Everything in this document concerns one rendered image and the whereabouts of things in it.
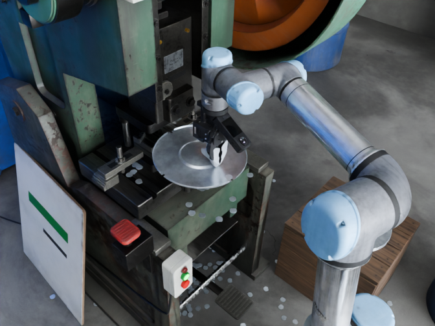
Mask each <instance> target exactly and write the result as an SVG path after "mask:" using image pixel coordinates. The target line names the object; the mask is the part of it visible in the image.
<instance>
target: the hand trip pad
mask: <svg viewBox="0 0 435 326"><path fill-rule="evenodd" d="M110 233H111V235H112V236H113V237H114V238H115V239H116V240H117V241H118V242H120V243H121V244H123V245H128V244H130V243H131V242H133V241H134V240H135V239H136V238H138V237H139V236H140V229H139V228H138V227H137V226H135V225H134V224H133V223H132V222H131V221H129V220H127V219H123V220H121V221H120V222H118V223H116V225H114V226H112V227H111V229H110Z"/></svg>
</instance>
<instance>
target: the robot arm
mask: <svg viewBox="0 0 435 326"><path fill-rule="evenodd" d="M232 62H233V60H232V53H231V51H230V50H228V49H226V48H223V47H212V48H209V49H206V50H205V51H204V53H203V55H202V64H201V67H202V71H201V100H198V101H197V105H198V106H200V108H201V116H199V117H197V119H196V120H194V121H193V136H194V137H195V138H197V139H198V140H199V141H201V142H207V144H206V148H203V147H202V148H201V152H202V154H204V156H206V157H207V158H208V159H209V160H210V161H211V163H212V165H213V166H215V167H218V166H219V165H220V164H221V163H222V161H223V159H224V157H225V155H226V152H227V150H228V148H229V144H230V145H231V146H232V147H233V148H234V149H235V151H236V152H237V153H241V152H243V151H244V150H246V149H247V148H248V147H249V146H250V145H251V141H250V140H249V139H248V137H247V136H246V135H245V133H244V132H243V131H242V130H241V128H240V127H239V126H238V124H237V123H236V122H235V121H234V120H233V118H232V117H231V116H230V115H229V114H228V110H229V106H231V108H233V109H235V110H237V112H239V113H240V114H252V113H253V112H254V111H255V110H257V109H259V108H260V106H261V104H262V102H263V100H265V99H268V98H272V97H274V96H277V97H278V99H279V100H280V101H281V102H282V103H283V104H284V105H285V106H286V107H287V108H288V109H289V110H290V111H291V112H292V113H293V114H294V115H295V116H296V117H297V118H298V119H299V121H300V122H301V123H302V124H303V125H304V126H305V127H306V128H307V129H308V130H309V132H310V133H311V134H312V135H313V136H314V137H315V138H316V139H317V140H318V141H319V142H320V143H321V144H322V145H323V146H324V147H325V148H326V149H327V150H328V151H329V153H330V154H331V155H332V156H333V157H334V158H335V159H336V160H337V161H338V162H339V163H340V165H341V166H342V167H343V168H344V169H345V170H346V171H347V172H348V173H349V177H348V179H349V182H347V183H345V184H343V185H342V186H339V187H337V188H335V189H333V190H329V191H325V192H324V193H321V194H320V195H318V196H317V197H316V198H314V199H312V200H311V201H309V202H308V203H307V204H306V206H305V208H304V210H303V212H302V217H301V228H302V233H304V234H305V237H304V239H305V241H306V243H307V245H308V247H309V248H310V249H311V251H312V252H313V253H314V254H315V255H316V256H317V257H318V261H317V272H316V278H315V289H314V296H313V307H312V313H311V314H310V315H309V316H308V317H307V319H306V320H305V323H304V326H394V325H395V319H394V314H393V312H392V310H391V308H390V307H389V306H388V305H387V304H386V303H385V302H384V301H383V300H382V299H381V298H378V297H377V296H374V295H371V294H368V293H359V294H356V291H357V285H358V281H359V274H360V271H361V267H362V266H363V265H365V264H367V262H369V260H370V258H371V256H372V252H373V249H374V243H375V240H376V239H377V238H378V237H379V236H380V235H383V234H384V233H386V232H388V231H390V230H391V229H393V228H395V227H397V226H398V225H400V224H401V223H402V222H403V221H404V220H405V218H406V217H407V215H408V213H409V211H410V207H411V202H412V194H411V190H410V185H409V183H408V179H407V177H406V175H405V173H404V172H403V170H402V169H401V167H400V166H399V164H398V163H397V162H396V161H395V160H394V159H393V158H392V157H391V156H390V155H389V154H388V153H387V152H386V151H385V150H384V149H376V148H374V147H373V145H371V143H369V141H367V139H365V137H363V136H362V134H360V133H359V132H358V131H357V130H356V129H355V128H354V127H353V126H352V125H351V124H350V123H349V122H348V121H347V120H346V119H345V118H344V117H343V116H342V115H341V114H339V113H338V112H337V111H336V110H335V109H334V108H333V107H332V106H331V105H330V104H329V103H328V102H327V101H326V100H325V99H324V98H323V97H322V96H321V95H319V93H318V92H317V91H316V90H314V88H312V86H310V84H308V82H307V81H306V80H307V74H306V70H304V66H303V65H302V64H301V63H300V62H299V61H297V60H290V61H281V62H280V63H277V64H275V65H271V66H268V67H264V68H260V69H256V70H253V71H249V72H245V73H241V72H240V71H239V70H238V69H236V68H235V67H233V66H232ZM199 119H200V120H199ZM194 127H196V134H195V133H194Z"/></svg>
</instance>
